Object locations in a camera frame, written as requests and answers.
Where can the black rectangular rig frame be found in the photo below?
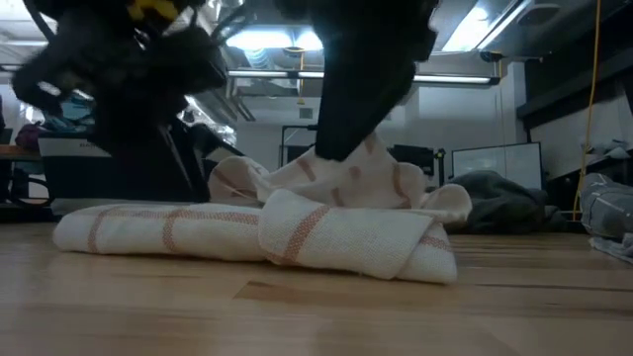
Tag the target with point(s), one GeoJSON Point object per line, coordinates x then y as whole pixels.
{"type": "Point", "coordinates": [297, 127]}

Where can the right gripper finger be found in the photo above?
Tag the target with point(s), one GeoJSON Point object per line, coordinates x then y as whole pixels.
{"type": "Point", "coordinates": [351, 118]}

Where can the black monitor screen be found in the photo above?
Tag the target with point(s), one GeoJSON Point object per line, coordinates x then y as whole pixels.
{"type": "Point", "coordinates": [415, 158]}

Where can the grey wall vent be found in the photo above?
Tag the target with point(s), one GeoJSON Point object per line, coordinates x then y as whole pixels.
{"type": "Point", "coordinates": [306, 113]}

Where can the white crumpled sheet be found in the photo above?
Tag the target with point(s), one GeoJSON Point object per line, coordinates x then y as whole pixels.
{"type": "Point", "coordinates": [610, 147]}

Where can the white red-checked towel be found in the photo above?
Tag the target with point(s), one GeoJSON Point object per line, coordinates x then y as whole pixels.
{"type": "Point", "coordinates": [346, 237]}

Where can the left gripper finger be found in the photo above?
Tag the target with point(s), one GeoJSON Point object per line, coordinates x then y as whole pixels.
{"type": "Point", "coordinates": [178, 173]}

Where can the white board panel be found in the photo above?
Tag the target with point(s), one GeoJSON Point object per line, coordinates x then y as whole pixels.
{"type": "Point", "coordinates": [509, 160]}

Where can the black camera stand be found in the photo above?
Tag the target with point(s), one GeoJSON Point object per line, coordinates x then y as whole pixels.
{"type": "Point", "coordinates": [439, 165]}

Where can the blue cloth pile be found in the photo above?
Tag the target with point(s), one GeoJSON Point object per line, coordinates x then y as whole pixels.
{"type": "Point", "coordinates": [74, 116]}

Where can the maroon bag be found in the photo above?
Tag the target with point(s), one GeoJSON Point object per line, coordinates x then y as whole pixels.
{"type": "Point", "coordinates": [29, 138]}

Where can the bright ceiling light panel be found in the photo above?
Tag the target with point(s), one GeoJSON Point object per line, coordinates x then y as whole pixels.
{"type": "Point", "coordinates": [470, 29]}
{"type": "Point", "coordinates": [267, 38]}

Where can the long ceiling strip light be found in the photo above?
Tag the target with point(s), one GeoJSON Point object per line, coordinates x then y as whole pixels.
{"type": "Point", "coordinates": [450, 78]}

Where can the wooden side table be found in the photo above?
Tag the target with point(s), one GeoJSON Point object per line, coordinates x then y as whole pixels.
{"type": "Point", "coordinates": [17, 152]}

